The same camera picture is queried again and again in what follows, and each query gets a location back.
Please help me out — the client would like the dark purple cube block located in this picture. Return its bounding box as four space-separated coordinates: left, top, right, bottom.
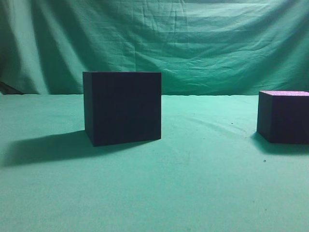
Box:
256 90 309 144

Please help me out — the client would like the large dark groove box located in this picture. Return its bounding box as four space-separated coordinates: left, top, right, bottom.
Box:
83 72 162 146

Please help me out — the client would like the green table cloth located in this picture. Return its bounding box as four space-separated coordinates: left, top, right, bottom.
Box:
0 95 309 232

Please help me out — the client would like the green backdrop cloth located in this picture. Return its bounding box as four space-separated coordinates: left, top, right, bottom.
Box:
0 0 309 95

